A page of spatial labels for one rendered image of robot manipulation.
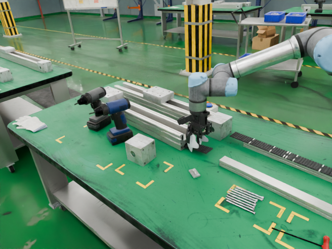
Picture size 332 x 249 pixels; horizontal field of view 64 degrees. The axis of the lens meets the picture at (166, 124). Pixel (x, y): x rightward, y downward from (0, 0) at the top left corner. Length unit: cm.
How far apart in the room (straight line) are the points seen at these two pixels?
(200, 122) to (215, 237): 47
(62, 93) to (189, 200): 204
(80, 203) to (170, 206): 103
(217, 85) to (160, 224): 56
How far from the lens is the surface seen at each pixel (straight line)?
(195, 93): 107
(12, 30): 1116
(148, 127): 137
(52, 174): 201
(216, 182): 109
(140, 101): 169
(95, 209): 186
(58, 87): 276
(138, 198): 104
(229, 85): 107
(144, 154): 116
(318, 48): 107
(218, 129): 131
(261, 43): 624
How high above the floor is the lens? 150
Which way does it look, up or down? 29 degrees down
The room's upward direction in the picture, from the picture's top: 4 degrees counter-clockwise
